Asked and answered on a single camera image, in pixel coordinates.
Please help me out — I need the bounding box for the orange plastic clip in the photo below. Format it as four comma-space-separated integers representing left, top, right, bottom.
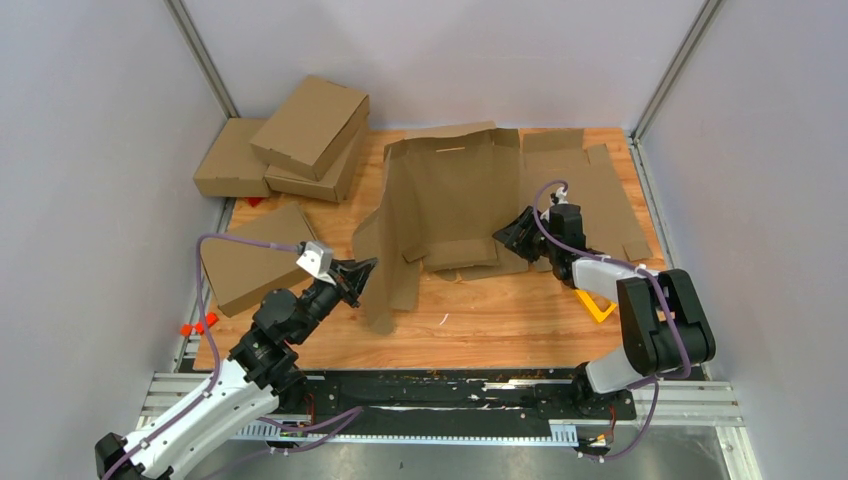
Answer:
179, 312, 219, 337

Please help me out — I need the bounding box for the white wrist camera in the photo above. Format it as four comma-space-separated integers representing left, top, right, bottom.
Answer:
296, 240, 336, 285
550, 186, 568, 205

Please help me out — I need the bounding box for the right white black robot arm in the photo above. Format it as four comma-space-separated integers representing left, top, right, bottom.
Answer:
493, 203, 716, 418

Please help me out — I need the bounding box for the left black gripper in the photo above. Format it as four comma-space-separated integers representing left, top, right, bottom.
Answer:
293, 257, 380, 344

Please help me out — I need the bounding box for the aluminium slotted rail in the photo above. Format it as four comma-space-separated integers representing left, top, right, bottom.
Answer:
138, 373, 579, 448

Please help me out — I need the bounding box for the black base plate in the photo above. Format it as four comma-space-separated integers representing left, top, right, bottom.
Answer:
278, 368, 637, 427

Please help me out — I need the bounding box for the aluminium corner post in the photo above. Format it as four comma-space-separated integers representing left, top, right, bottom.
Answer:
631, 0, 725, 142
164, 0, 240, 118

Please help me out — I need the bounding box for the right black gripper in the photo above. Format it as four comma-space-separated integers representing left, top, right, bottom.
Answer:
493, 207, 559, 262

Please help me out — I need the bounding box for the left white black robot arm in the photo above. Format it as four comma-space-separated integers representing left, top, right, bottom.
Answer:
95, 258, 378, 479

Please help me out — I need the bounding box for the cardboard box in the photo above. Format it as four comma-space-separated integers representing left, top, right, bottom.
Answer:
264, 122, 370, 203
201, 203, 315, 317
249, 75, 370, 181
193, 118, 271, 198
352, 122, 529, 334

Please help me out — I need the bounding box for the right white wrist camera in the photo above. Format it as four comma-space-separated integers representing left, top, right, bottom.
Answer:
550, 186, 568, 205

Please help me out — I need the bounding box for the yellow triangle piece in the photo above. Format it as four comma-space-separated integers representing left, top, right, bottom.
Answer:
574, 290, 618, 324

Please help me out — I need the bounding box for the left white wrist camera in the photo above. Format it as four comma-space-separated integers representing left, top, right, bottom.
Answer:
296, 240, 336, 285

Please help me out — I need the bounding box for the right aluminium corner post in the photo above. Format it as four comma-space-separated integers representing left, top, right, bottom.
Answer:
631, 0, 725, 142

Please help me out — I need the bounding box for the left aluminium corner post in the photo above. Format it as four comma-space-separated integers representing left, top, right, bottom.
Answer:
164, 0, 240, 118

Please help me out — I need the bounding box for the flat cardboard sheet underneath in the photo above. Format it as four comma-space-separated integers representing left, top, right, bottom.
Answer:
522, 129, 653, 263

